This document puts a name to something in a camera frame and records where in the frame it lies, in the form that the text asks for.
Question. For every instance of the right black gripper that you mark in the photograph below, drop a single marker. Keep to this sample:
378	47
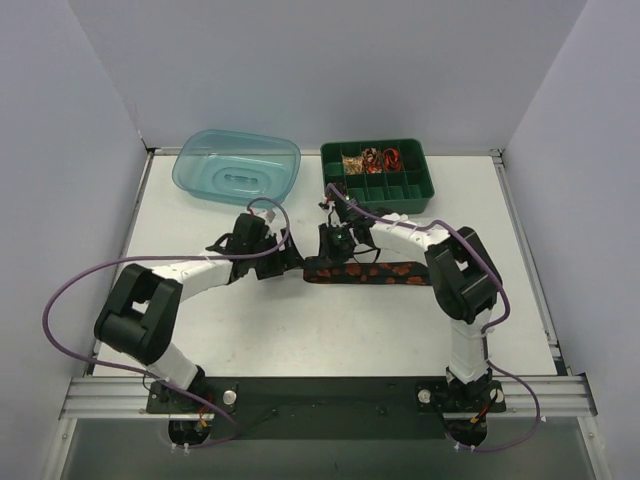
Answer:
323	240

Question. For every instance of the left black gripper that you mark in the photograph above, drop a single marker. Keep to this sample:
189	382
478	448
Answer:
286	249

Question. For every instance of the black orange floral necktie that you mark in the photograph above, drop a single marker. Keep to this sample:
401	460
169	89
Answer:
317	271

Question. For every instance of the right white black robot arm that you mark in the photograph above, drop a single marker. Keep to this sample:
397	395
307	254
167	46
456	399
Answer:
463	278

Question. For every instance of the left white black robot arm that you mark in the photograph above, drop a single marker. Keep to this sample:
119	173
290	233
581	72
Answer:
140	313

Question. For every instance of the beige patterned rolled tie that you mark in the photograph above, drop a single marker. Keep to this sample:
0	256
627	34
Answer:
352	165

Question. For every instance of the green compartment organizer tray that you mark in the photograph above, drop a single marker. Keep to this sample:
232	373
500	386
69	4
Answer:
408	191

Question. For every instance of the red black rolled tie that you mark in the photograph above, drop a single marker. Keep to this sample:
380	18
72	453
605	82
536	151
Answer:
372	162

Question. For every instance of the orange red rolled tie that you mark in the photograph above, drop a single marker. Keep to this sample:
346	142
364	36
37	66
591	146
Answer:
392	160

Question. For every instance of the teal transparent plastic tub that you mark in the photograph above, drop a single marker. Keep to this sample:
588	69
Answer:
234	168

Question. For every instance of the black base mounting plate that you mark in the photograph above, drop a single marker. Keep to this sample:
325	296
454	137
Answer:
324	423

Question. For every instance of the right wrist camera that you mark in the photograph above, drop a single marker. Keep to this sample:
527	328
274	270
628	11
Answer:
339	211

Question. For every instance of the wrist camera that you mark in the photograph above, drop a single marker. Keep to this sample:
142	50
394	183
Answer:
267	215
339	211

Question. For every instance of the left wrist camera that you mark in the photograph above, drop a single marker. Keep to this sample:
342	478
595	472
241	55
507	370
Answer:
267	215

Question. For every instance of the aluminium extrusion rail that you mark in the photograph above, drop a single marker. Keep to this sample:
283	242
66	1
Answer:
137	398

